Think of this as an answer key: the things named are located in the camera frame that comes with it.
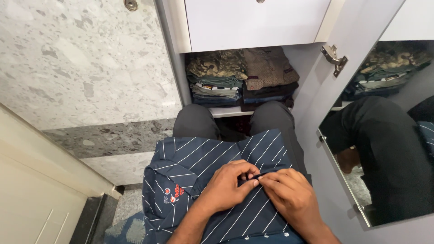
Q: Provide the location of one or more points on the person's right hand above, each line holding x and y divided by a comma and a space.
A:
293, 198

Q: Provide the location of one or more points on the metal mirror clip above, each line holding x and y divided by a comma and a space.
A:
322, 138
359, 207

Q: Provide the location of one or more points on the white wardrobe shelf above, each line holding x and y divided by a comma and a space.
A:
227, 111

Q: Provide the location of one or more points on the navy white-striped shirt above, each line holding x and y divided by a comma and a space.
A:
190, 169

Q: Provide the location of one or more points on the round metal door stopper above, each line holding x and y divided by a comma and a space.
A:
130, 4

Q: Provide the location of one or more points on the metal door hinge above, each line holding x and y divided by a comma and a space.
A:
335, 60

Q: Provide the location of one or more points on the white wardrobe door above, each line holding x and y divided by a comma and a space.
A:
352, 27

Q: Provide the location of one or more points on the person's left hand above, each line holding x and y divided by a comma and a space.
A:
223, 188

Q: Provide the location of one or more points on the camouflage folded garment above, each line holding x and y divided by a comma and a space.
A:
217, 64

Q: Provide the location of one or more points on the blue patterned cloth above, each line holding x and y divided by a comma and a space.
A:
127, 230

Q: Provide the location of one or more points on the person's dark grey trousers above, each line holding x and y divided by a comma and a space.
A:
196, 122

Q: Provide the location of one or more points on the wardrobe door mirror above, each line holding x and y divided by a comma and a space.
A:
400, 135

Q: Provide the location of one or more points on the stack of dark folded clothes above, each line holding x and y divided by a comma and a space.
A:
268, 96

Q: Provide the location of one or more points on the stack of folded jeans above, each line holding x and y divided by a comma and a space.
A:
215, 93

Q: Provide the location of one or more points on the white wardrobe drawer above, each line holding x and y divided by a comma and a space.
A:
254, 23

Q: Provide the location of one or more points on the beige door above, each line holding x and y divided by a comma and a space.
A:
37, 183

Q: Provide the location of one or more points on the brown dotted folded shirt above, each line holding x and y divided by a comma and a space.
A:
268, 67

